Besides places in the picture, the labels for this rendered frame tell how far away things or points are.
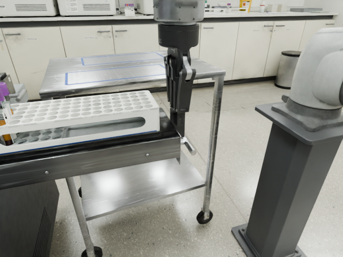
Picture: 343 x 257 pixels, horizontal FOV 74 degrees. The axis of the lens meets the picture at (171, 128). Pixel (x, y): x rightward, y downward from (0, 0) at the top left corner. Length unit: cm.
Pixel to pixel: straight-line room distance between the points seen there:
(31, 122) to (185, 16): 30
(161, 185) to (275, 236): 52
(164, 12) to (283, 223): 88
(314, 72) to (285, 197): 45
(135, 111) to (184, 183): 75
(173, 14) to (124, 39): 236
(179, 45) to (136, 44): 237
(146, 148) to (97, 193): 71
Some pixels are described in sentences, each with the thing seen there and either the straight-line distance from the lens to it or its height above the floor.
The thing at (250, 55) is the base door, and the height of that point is 40.
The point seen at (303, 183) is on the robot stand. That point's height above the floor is 49.
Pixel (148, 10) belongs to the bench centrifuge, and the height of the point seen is 95.
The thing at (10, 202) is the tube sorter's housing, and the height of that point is 51.
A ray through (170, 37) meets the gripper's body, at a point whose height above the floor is 98.
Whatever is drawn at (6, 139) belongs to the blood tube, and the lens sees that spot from 46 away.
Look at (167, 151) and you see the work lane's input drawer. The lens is 45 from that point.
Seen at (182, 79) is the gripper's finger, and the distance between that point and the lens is 41.
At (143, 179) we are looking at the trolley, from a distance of 114.
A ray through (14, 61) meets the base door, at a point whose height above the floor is 50.
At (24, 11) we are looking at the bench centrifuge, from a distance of 279.
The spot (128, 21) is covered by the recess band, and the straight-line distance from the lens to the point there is 279.
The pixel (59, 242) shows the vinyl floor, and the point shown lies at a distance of 137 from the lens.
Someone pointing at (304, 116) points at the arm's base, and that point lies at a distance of 82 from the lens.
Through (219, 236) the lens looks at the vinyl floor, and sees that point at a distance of 129.
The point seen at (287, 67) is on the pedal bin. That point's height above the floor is 29.
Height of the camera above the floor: 104
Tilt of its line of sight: 29 degrees down
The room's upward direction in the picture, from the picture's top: straight up
